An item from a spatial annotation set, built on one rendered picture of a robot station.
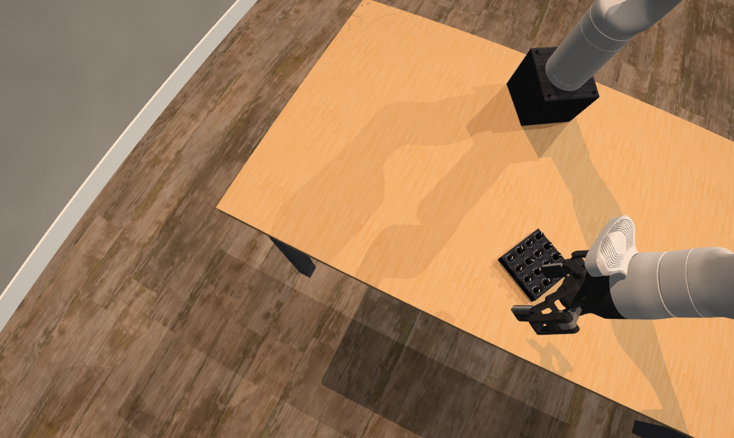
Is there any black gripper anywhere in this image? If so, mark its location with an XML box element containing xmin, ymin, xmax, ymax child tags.
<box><xmin>511</xmin><ymin>250</ymin><xmax>626</xmax><ymax>335</ymax></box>

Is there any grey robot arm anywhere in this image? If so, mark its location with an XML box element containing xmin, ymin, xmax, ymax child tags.
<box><xmin>545</xmin><ymin>0</ymin><xmax>734</xmax><ymax>320</ymax></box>

